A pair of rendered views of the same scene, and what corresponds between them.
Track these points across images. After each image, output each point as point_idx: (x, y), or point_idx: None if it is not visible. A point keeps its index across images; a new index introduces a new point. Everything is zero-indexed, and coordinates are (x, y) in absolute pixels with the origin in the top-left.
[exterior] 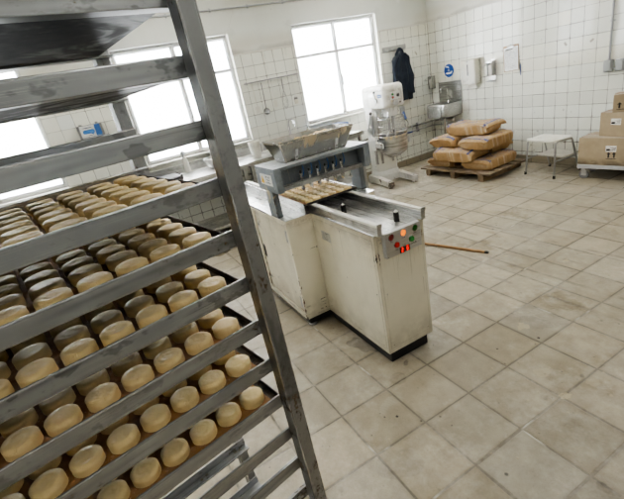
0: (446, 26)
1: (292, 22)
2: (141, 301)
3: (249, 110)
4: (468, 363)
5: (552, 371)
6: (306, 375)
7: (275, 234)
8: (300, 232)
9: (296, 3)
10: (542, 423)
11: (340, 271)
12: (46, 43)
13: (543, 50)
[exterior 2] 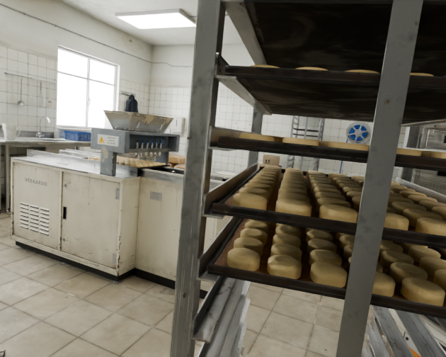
0: (163, 92)
1: (60, 43)
2: None
3: (3, 96)
4: (258, 295)
5: (305, 292)
6: (139, 321)
7: (96, 193)
8: (130, 190)
9: (66, 32)
10: (321, 319)
11: (165, 226)
12: None
13: (224, 123)
